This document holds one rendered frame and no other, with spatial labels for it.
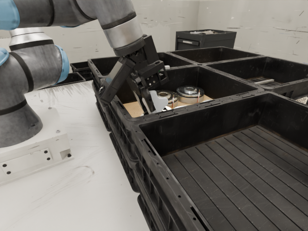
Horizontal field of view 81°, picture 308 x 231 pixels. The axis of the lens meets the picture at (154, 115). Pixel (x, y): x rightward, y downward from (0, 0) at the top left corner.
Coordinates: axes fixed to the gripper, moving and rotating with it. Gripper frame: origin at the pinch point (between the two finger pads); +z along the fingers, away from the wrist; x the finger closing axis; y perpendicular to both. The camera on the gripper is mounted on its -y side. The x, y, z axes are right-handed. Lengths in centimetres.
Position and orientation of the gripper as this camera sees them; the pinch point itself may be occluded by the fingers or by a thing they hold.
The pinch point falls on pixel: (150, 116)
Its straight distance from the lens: 50.6
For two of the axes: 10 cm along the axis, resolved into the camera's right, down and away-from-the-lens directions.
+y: 8.2, -5.2, 2.2
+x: -4.8, -4.1, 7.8
